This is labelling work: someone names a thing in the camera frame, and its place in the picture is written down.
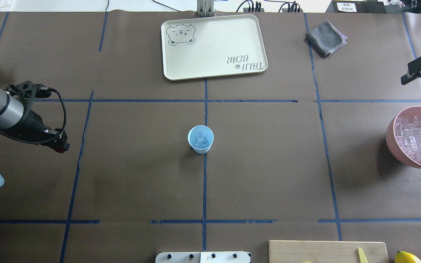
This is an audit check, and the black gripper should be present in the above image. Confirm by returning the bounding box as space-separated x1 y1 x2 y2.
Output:
20 108 69 153

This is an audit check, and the clear ice cube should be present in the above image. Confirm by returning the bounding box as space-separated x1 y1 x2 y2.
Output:
196 133 207 142
192 138 210 149

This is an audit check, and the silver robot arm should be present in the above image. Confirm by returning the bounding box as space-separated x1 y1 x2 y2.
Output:
0 81 69 153

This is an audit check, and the light blue plastic cup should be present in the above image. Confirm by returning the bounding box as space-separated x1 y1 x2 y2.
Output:
187 125 215 154

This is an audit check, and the pink bowl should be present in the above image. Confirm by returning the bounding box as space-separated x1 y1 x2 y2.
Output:
386 106 421 169

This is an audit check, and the grey folded cloth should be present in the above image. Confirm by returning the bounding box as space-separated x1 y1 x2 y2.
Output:
306 20 348 58

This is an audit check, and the black box white label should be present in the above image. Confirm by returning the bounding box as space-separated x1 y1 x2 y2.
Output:
325 0 387 14

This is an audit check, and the cream bear tray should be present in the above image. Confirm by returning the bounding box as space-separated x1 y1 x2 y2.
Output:
161 14 268 81

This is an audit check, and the yellow lemon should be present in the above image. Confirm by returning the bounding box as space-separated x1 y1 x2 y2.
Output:
394 250 421 263

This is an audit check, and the yellow knife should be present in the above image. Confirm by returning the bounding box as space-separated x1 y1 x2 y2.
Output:
357 248 368 263

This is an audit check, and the wooden cutting board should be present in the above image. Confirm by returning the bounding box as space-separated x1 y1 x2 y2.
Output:
268 240 389 263

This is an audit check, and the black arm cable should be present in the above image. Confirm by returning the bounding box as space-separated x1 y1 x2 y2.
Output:
0 88 67 145

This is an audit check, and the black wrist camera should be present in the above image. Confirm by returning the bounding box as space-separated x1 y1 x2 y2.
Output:
4 81 52 101

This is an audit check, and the grey metal bracket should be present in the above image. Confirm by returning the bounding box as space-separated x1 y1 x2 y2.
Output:
197 0 215 17

